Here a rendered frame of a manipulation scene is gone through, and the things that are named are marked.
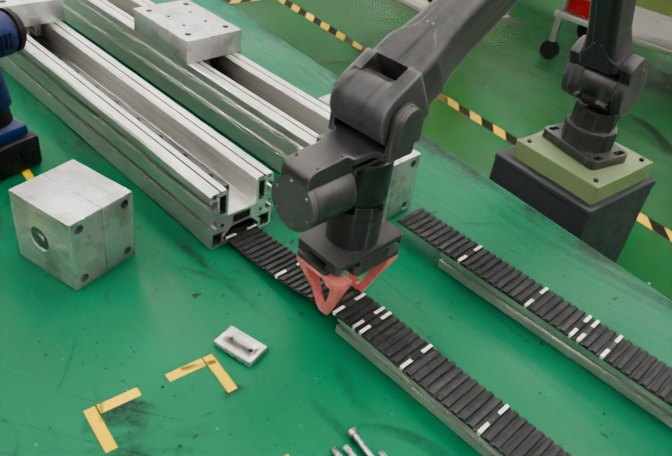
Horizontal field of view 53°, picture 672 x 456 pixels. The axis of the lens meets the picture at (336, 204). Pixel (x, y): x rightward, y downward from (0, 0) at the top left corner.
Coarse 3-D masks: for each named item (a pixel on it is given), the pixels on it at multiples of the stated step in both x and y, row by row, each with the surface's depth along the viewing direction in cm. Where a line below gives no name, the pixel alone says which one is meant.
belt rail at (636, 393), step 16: (448, 272) 88; (464, 272) 86; (480, 288) 85; (496, 304) 84; (512, 304) 82; (528, 320) 82; (544, 336) 81; (560, 336) 79; (576, 352) 78; (592, 368) 77; (608, 368) 76; (608, 384) 76; (624, 384) 75; (640, 400) 74; (656, 400) 73; (656, 416) 73
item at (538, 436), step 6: (540, 432) 66; (534, 438) 65; (540, 438) 65; (546, 438) 65; (528, 444) 64; (534, 444) 64; (540, 444) 65; (546, 444) 64; (552, 444) 65; (522, 450) 64; (528, 450) 64; (534, 450) 64; (540, 450) 64; (546, 450) 64
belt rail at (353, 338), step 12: (336, 324) 77; (348, 336) 76; (360, 336) 74; (360, 348) 75; (372, 348) 74; (372, 360) 74; (384, 360) 74; (384, 372) 74; (396, 372) 73; (408, 384) 71; (420, 396) 70; (432, 408) 70; (444, 408) 68; (444, 420) 69; (456, 420) 69; (456, 432) 68; (468, 432) 68; (480, 444) 66
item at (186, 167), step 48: (48, 48) 115; (96, 48) 111; (48, 96) 108; (96, 96) 98; (144, 96) 100; (96, 144) 101; (144, 144) 90; (192, 144) 95; (192, 192) 86; (240, 192) 90
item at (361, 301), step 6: (360, 294) 79; (354, 300) 77; (360, 300) 78; (366, 300) 77; (372, 300) 78; (342, 306) 76; (348, 306) 76; (354, 306) 76; (360, 306) 76; (366, 306) 77; (336, 312) 75; (342, 312) 76; (348, 312) 76; (354, 312) 76; (342, 318) 75
